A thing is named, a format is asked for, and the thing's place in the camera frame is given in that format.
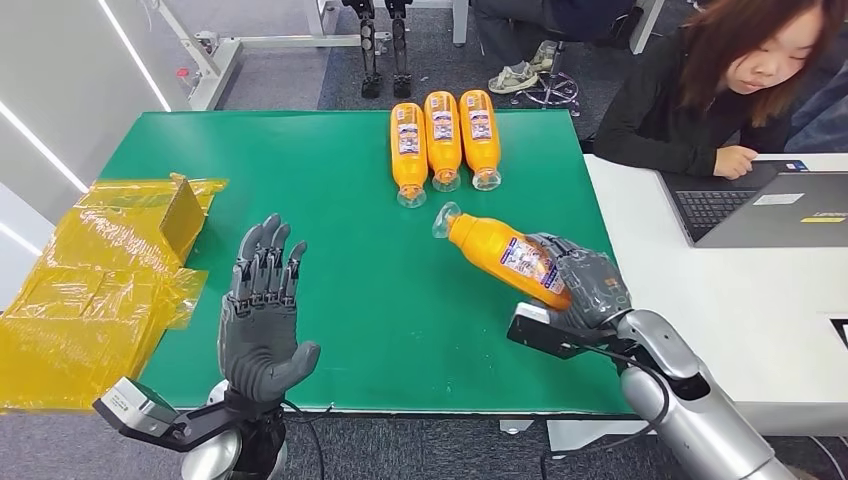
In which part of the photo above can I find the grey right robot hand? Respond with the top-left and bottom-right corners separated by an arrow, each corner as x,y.
526,231 -> 634,333

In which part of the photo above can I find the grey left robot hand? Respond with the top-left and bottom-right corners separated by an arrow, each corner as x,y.
217,213 -> 322,405

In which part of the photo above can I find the orange juice bottle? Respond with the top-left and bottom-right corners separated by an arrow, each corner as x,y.
389,101 -> 430,210
458,88 -> 503,193
431,201 -> 574,313
423,89 -> 463,194

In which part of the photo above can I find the green table mat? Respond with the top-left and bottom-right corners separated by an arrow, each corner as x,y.
99,109 -> 635,417

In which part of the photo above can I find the yellow plastic wrapped cardboard box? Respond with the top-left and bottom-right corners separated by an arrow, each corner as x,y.
0,172 -> 229,414

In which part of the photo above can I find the person's hand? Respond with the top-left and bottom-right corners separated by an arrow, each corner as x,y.
712,144 -> 759,181

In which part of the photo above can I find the person at laptop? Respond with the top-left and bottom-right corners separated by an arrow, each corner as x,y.
590,0 -> 848,181

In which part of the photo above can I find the grey laptop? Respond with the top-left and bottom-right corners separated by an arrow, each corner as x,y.
658,158 -> 848,250

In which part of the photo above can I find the office chair star base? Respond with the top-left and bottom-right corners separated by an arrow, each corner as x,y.
509,40 -> 583,118

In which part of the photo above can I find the seated person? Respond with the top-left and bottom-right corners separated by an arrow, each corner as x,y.
471,0 -> 639,95

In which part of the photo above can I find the blue grey cloth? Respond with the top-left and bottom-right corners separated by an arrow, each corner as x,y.
783,62 -> 848,155

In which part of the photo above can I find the black robot leg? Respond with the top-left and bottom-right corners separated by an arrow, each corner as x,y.
342,0 -> 384,101
384,0 -> 414,100

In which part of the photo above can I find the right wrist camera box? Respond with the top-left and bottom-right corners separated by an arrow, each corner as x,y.
506,302 -> 621,362

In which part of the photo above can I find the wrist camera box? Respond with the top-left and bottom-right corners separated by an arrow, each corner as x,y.
506,302 -> 621,362
92,376 -> 231,456

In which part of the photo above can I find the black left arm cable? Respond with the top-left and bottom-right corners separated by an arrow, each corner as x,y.
281,400 -> 334,480

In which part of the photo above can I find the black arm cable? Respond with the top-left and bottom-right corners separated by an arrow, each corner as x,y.
539,343 -> 672,480
281,400 -> 334,480

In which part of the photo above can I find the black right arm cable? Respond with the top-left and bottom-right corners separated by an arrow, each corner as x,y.
539,343 -> 672,480

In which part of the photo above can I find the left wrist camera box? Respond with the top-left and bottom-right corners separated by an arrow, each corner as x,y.
92,376 -> 231,456

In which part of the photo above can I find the white metal stand frame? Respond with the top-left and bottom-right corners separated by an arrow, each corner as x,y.
150,0 -> 472,113

